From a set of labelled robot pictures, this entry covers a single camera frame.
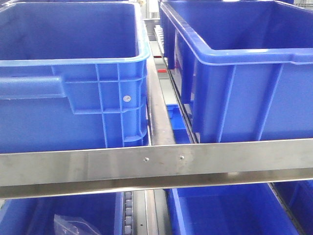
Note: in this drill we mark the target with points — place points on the upper left blue crate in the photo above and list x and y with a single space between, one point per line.
72 75

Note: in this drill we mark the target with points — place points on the blue crate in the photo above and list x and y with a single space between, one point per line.
227 210
244 68
72 75
35 216

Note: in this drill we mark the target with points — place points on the upper middle blue crate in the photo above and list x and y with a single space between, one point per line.
244 68

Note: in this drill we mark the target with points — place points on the lower left blue crate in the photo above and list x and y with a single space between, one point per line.
35 216

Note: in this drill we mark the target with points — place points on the lower right blue crate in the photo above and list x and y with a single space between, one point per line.
227 210

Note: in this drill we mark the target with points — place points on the clear plastic bag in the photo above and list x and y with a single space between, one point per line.
66 225

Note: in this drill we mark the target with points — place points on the steel roller divider rail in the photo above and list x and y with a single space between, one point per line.
161 88

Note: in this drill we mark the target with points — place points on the stainless steel shelf rail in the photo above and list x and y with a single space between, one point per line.
42 174

